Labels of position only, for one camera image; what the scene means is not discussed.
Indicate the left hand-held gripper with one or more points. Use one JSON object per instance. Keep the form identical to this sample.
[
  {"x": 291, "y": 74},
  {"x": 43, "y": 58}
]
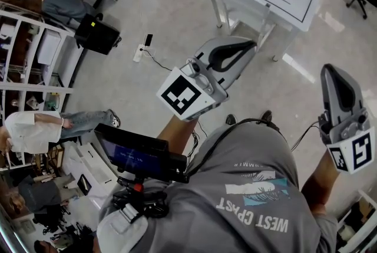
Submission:
[{"x": 179, "y": 95}]

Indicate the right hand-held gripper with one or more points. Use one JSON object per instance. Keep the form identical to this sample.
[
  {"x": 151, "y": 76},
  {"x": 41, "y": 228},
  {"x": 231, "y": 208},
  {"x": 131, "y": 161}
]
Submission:
[{"x": 360, "y": 151}]

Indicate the person's left forearm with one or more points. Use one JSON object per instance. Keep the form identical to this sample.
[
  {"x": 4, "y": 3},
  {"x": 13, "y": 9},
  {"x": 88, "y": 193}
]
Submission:
[{"x": 176, "y": 135}]

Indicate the person's right forearm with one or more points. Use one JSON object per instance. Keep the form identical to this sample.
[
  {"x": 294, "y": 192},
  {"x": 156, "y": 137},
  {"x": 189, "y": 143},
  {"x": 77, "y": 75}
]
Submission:
[{"x": 319, "y": 184}]

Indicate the white wooden chair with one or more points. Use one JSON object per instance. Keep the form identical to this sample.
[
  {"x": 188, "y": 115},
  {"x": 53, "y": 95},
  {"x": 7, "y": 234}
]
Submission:
[{"x": 244, "y": 7}]

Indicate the person's left shoe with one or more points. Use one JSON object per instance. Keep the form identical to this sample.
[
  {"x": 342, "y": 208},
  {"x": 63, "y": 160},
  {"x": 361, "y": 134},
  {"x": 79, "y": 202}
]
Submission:
[{"x": 231, "y": 119}]

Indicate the person's shoe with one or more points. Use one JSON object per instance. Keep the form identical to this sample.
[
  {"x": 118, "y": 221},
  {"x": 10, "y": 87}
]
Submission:
[
  {"x": 267, "y": 116},
  {"x": 231, "y": 119}
]

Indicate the person's right shoe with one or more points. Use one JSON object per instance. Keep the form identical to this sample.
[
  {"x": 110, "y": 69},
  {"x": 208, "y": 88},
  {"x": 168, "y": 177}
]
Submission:
[{"x": 267, "y": 116}]

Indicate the black phone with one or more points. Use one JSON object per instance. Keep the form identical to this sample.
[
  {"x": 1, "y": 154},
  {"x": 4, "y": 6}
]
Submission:
[{"x": 148, "y": 40}]

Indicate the white power strip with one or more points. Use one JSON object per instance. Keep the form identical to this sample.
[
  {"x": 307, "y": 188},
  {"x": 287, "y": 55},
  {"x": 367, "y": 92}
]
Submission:
[{"x": 138, "y": 53}]

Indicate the black box case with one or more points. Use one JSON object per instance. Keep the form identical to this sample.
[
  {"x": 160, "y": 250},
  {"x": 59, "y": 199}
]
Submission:
[{"x": 97, "y": 35}]

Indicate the black chest tablet screen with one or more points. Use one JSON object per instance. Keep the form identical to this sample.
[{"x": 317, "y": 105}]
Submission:
[{"x": 132, "y": 154}]

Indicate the person's grey t-shirt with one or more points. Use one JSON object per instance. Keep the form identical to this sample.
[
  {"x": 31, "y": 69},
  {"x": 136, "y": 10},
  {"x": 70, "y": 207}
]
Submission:
[{"x": 235, "y": 216}]

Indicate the grey jacket on hanger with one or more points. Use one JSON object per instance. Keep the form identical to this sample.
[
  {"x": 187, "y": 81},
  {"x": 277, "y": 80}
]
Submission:
[{"x": 64, "y": 7}]

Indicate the white cardboard box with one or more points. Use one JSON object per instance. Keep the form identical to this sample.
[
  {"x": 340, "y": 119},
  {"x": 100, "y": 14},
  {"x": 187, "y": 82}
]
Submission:
[{"x": 88, "y": 169}]

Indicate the white shelf unit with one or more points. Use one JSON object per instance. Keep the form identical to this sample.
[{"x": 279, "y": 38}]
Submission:
[{"x": 35, "y": 88}]

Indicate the black chest mount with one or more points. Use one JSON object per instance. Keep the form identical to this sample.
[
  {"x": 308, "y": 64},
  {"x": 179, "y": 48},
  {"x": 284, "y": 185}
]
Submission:
[{"x": 138, "y": 198}]

